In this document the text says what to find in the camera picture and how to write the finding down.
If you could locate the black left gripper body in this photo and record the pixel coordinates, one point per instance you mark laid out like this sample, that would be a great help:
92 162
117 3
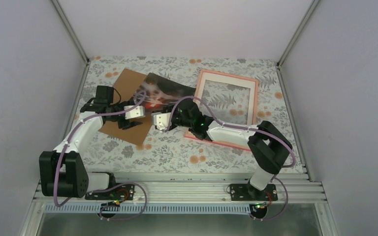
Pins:
123 125

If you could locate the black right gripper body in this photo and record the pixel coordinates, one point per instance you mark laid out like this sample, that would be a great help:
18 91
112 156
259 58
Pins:
186 123

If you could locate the pink wooden picture frame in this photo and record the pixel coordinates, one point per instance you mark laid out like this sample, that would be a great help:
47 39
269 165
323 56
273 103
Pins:
255 97

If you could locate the sunset landscape photo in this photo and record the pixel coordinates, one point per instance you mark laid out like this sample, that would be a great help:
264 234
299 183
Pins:
162 92

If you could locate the brown cardboard backing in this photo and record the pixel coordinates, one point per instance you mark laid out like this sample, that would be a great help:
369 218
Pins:
127 83

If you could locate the white mat board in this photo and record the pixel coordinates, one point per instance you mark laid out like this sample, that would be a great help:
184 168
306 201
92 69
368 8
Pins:
225 79

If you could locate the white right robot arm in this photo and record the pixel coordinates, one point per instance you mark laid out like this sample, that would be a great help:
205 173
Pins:
268 145

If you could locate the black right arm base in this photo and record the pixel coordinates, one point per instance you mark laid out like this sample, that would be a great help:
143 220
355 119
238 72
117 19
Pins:
246 192

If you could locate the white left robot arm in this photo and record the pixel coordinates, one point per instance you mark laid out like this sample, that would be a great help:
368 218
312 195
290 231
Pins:
62 171

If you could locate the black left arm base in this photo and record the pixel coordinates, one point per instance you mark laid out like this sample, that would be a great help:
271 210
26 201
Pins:
109 192

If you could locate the floral patterned tablecloth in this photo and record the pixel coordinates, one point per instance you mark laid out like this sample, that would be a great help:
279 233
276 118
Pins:
174 151

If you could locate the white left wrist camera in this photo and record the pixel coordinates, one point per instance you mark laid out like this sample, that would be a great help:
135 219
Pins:
137 112

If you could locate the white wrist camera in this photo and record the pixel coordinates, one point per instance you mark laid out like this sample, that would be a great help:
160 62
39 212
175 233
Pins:
137 112
160 121

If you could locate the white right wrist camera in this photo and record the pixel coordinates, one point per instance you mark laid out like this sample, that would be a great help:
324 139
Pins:
160 121

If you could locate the aluminium rail base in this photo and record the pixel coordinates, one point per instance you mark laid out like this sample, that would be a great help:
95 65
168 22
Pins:
161 204

